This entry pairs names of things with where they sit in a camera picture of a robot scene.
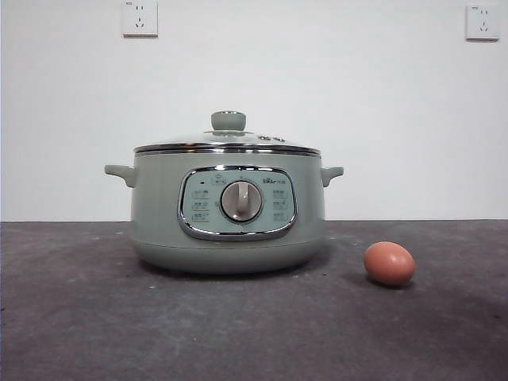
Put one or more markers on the glass lid with green knob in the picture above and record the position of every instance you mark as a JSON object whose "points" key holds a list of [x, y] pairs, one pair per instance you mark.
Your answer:
{"points": [[228, 121]]}

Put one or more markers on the brown egg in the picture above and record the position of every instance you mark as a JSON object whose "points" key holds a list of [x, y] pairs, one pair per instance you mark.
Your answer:
{"points": [[389, 263]]}

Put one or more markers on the white wall socket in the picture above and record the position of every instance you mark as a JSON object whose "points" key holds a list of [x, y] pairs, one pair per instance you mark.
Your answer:
{"points": [[482, 23], [139, 19]]}

